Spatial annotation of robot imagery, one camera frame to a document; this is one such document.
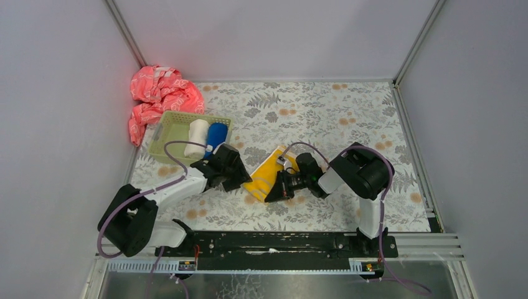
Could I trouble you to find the yellow towel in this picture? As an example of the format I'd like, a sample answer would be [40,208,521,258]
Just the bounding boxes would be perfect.
[243,145,299,203]

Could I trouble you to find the blue towel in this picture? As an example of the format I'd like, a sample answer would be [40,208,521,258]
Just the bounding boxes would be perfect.
[204,122,229,158]

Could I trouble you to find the cream towel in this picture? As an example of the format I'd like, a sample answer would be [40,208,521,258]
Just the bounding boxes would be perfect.
[184,119,209,159]

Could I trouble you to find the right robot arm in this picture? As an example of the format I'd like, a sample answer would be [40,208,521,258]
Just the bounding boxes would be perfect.
[264,143,395,244]

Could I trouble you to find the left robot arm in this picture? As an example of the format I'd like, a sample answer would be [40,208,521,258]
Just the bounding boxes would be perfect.
[97,143,252,259]

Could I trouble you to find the floral table mat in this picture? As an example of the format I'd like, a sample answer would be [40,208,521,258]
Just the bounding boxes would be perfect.
[117,81,442,233]

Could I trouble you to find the green plastic basket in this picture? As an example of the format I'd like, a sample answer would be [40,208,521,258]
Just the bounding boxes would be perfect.
[148,111,233,164]

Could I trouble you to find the pink patterned cloth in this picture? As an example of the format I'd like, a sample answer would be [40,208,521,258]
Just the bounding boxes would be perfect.
[128,65,205,146]

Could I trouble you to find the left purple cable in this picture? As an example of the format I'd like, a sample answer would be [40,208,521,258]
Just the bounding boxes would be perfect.
[97,140,209,299]

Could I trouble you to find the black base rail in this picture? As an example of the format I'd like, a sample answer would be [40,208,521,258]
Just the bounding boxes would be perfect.
[156,230,398,271]

